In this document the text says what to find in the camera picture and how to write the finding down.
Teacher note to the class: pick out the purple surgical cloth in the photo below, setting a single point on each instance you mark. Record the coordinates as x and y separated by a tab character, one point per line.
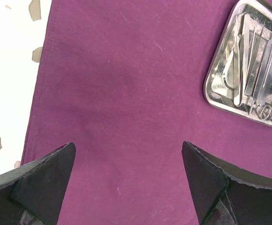
123	80

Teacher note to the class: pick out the steel instrument tray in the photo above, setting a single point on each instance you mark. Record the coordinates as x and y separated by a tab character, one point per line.
219	82

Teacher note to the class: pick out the steel surgical forceps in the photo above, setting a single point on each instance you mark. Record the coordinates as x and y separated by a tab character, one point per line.
241	56

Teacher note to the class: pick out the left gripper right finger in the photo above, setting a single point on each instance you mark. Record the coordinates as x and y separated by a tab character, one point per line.
223	193

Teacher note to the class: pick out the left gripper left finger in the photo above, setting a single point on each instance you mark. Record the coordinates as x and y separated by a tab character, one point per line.
33	193

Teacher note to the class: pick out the steel scalpel handle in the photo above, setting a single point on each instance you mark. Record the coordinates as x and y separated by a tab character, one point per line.
264	73

